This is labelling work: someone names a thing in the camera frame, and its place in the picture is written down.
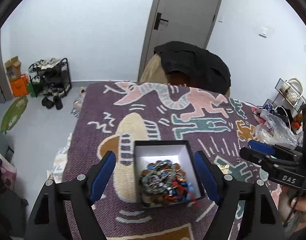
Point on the brown plush toy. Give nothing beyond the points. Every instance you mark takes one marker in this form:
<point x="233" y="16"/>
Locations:
<point x="297" y="122"/>

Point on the black slippers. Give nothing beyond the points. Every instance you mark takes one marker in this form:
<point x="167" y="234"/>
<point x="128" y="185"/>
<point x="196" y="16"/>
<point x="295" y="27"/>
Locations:
<point x="55" y="102"/>

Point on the black jacket on chair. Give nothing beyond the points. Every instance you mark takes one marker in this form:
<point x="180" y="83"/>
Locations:
<point x="187" y="64"/>

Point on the brown cardboard box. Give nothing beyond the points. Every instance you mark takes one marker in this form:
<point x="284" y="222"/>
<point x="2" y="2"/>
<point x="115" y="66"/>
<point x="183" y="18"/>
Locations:
<point x="13" y="68"/>

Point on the cream handbag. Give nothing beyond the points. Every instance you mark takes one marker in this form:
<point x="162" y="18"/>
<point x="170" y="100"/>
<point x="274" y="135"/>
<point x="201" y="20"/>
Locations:
<point x="293" y="91"/>

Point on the patterned purple woven blanket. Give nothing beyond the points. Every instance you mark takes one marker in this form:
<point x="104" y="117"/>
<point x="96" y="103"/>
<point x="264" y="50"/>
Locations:
<point x="143" y="123"/>

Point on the black open gift box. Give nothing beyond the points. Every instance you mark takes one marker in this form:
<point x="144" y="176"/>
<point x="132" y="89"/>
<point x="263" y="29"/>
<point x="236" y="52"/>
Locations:
<point x="165" y="174"/>

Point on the black wire wall basket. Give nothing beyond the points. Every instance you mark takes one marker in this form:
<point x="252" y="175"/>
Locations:
<point x="280" y="87"/>

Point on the black door handle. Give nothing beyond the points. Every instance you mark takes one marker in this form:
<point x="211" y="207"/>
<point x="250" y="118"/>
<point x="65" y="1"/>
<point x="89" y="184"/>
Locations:
<point x="159" y="19"/>

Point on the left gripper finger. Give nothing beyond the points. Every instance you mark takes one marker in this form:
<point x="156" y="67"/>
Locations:
<point x="48" y="219"/>
<point x="260" y="218"/>

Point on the orange box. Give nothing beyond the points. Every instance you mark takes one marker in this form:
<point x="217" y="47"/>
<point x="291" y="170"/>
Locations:
<point x="19" y="86"/>

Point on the person's right hand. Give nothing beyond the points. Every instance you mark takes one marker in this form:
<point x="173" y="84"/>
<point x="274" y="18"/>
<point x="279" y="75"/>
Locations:
<point x="292" y="210"/>

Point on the green floor mat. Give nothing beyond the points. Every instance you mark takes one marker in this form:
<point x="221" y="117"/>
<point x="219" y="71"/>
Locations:
<point x="13" y="114"/>

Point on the seen left gripper finger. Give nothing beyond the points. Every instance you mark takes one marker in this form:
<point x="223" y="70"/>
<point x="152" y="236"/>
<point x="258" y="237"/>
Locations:
<point x="258" y="157"/>
<point x="259" y="148"/>

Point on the grey door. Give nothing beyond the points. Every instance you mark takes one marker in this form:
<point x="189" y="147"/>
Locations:
<point x="190" y="21"/>

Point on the white light switch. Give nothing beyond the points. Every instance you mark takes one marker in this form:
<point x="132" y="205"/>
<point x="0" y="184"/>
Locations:
<point x="263" y="32"/>

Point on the clear plastic bag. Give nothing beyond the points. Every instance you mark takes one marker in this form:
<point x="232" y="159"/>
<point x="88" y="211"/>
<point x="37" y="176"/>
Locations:
<point x="272" y="130"/>

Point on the black shoe rack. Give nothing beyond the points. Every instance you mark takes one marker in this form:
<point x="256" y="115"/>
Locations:
<point x="49" y="78"/>

